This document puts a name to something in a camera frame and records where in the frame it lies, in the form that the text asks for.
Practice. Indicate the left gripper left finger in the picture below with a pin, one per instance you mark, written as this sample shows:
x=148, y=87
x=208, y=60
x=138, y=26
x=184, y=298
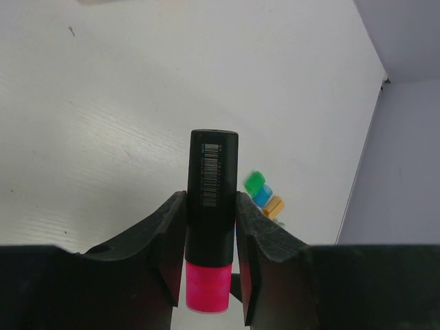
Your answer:
x=131, y=281

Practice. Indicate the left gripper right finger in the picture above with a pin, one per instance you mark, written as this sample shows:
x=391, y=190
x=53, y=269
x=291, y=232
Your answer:
x=283, y=283

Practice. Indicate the mint green highlighter cap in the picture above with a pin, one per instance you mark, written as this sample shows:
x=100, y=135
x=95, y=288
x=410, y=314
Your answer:
x=279, y=223

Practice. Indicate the orange yellow highlighter cap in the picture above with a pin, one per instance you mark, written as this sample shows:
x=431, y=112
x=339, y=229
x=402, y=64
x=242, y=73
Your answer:
x=273, y=208

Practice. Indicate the blue highlighter cap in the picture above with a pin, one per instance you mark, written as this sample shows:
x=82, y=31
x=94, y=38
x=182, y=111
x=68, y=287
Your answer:
x=263, y=196

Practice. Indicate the black highlighter pink cap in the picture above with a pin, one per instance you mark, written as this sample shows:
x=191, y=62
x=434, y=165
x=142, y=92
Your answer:
x=211, y=214

